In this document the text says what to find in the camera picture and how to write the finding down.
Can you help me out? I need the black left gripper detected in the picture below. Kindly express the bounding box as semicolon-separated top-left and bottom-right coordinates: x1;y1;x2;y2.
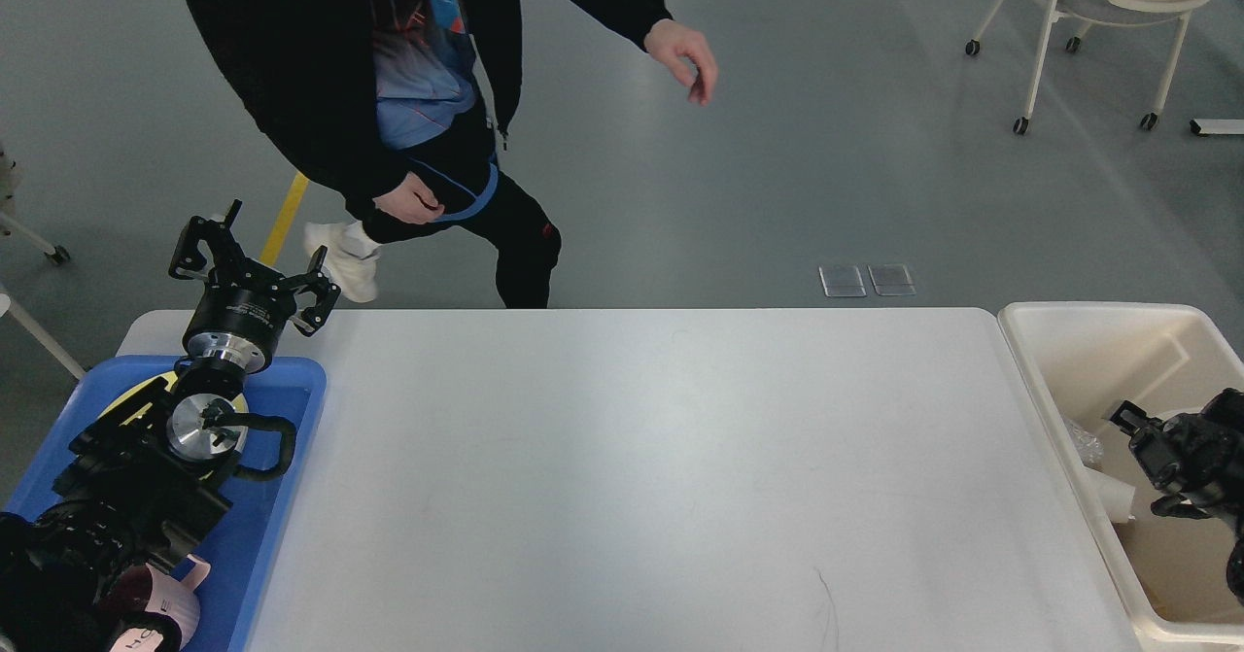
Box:
168;199;341;370

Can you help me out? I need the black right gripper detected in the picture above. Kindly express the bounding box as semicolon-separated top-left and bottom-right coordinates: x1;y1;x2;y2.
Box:
1110;399;1215;520

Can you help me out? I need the white paper cup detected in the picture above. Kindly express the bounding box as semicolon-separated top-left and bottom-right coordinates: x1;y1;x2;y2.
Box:
1081;467;1136;525

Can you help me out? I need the aluminium foil sheet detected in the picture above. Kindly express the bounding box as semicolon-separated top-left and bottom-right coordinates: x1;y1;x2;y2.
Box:
1062;419;1105;470

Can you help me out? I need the pink ribbed mug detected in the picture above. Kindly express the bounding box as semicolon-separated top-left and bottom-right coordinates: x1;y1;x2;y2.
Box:
100;554;211;651

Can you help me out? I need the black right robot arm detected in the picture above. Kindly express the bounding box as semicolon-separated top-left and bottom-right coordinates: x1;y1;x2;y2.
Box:
1108;388;1243;602

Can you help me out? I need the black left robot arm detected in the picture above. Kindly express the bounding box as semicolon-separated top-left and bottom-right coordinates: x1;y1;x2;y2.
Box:
2;202;340;651

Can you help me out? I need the person's hand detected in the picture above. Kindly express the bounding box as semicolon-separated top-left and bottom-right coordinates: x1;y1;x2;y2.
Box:
372;170;445;225

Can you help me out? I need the person's other hand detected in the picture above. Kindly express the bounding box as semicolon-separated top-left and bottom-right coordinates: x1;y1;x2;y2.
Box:
641;17;720;106

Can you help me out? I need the beige plastic bin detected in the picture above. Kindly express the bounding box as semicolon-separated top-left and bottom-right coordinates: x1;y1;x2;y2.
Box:
999;302;1242;651

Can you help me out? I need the person in black clothes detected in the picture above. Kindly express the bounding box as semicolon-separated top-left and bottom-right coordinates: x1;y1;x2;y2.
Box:
184;0;673;309

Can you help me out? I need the right clear floor plate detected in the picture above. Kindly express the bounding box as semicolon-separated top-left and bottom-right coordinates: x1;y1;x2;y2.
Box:
868;263;916;296

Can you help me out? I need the clear floor plate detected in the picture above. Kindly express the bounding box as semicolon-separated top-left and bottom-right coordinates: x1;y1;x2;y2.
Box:
819;265;868;297
868;263;916;296

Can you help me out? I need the white bar on floor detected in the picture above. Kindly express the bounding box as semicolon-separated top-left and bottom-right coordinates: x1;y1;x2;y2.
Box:
1188;118;1244;137

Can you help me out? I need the left clear floor plate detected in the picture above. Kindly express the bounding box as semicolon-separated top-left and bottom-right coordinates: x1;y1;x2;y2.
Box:
819;265;868;297

